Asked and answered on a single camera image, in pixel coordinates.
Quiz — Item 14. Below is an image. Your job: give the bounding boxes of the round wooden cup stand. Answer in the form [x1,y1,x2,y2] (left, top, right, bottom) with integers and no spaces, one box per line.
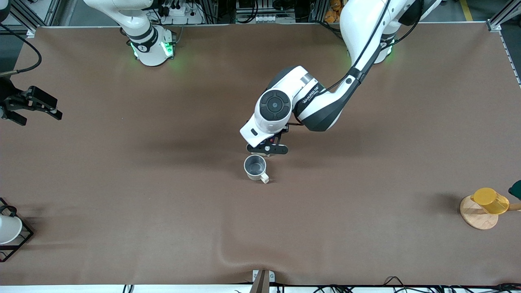
[460,195,521,230]

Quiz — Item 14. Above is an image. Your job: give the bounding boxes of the brown table cover sheet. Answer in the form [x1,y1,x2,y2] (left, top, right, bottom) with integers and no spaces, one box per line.
[0,22,521,286]

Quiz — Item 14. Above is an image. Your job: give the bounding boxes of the bag of orange bread rolls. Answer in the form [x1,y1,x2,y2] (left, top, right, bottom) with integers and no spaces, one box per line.
[324,0,345,23]

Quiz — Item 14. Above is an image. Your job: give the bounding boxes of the yellow plastic cup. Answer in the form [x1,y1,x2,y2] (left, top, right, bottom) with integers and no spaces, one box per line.
[471,188,510,215]

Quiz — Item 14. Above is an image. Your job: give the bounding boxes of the black cables at table edge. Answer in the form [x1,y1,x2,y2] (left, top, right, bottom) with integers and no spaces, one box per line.
[313,276,521,293]

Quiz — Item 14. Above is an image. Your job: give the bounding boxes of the aluminium frame post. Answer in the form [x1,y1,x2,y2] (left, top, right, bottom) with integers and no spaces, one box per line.
[0,0,61,38]
[486,0,521,32]

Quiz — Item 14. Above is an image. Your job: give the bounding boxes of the white ribbed mug grey inside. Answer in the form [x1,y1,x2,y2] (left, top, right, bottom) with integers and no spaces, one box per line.
[243,155,270,184]

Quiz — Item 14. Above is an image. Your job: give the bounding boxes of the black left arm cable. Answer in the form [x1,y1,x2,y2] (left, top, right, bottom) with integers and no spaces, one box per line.
[297,0,426,106]

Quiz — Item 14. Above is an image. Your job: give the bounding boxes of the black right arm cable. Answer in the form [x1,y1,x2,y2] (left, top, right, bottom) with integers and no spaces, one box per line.
[0,22,43,77]

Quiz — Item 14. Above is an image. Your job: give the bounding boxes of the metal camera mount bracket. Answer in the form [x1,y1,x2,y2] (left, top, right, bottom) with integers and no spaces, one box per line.
[252,269,276,293]

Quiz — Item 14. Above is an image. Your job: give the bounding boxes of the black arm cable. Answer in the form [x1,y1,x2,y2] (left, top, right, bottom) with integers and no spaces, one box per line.
[0,22,43,77]
[297,0,426,106]

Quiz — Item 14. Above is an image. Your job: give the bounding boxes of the white power strip with plugs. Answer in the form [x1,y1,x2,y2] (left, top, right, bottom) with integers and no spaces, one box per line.
[161,0,204,25]

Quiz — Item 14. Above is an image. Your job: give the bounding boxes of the black wire rack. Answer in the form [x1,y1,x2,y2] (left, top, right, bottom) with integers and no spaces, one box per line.
[0,198,34,263]

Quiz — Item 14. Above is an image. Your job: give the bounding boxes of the white socket strip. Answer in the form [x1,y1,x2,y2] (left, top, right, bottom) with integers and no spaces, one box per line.
[254,13,285,23]

